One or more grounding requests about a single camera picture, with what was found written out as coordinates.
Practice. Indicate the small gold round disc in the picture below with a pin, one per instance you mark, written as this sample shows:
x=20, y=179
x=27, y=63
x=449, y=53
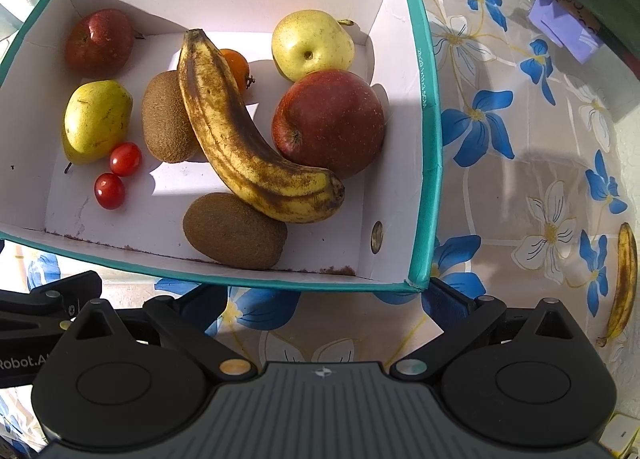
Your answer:
x=377, y=237

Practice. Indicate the large yellow pear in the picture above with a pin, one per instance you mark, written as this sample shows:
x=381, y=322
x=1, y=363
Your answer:
x=310, y=44

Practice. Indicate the yellow printed carton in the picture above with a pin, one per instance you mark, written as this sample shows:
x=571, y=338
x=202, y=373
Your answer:
x=622, y=434

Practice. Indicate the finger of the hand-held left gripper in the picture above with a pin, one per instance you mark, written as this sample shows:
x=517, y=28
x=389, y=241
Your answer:
x=50, y=301

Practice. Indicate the brown spotted banana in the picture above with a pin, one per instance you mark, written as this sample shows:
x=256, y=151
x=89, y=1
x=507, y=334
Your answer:
x=235, y=154

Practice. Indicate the blue floral tablecloth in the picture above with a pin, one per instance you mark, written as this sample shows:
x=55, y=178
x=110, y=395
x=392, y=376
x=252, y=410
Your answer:
x=500, y=189

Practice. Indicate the small dark red apple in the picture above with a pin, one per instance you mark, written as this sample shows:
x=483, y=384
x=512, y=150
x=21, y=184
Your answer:
x=99, y=44

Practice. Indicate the small orange tangerine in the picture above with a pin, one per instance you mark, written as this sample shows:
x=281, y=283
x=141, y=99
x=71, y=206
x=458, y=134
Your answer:
x=237, y=66

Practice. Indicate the brown kiwi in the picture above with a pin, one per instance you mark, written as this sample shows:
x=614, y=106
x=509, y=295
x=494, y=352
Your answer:
x=165, y=119
x=230, y=231

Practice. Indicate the yellow streaked banana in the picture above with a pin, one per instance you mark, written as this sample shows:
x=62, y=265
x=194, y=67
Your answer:
x=625, y=269

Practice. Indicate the purple folded paper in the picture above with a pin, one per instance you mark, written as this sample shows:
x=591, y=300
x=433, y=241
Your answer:
x=562, y=29

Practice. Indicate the large red apple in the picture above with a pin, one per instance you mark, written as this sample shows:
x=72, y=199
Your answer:
x=330, y=121

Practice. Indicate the red cherry tomato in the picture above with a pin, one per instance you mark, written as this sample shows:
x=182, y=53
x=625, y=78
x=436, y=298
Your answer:
x=109, y=191
x=125, y=159

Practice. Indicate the teal cardboard box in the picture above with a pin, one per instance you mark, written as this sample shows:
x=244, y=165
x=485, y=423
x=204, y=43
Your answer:
x=325, y=229

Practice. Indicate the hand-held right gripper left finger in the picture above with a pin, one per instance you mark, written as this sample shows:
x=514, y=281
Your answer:
x=205, y=305

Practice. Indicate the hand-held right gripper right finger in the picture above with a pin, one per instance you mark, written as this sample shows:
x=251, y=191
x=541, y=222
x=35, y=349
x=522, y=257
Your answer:
x=445, y=306

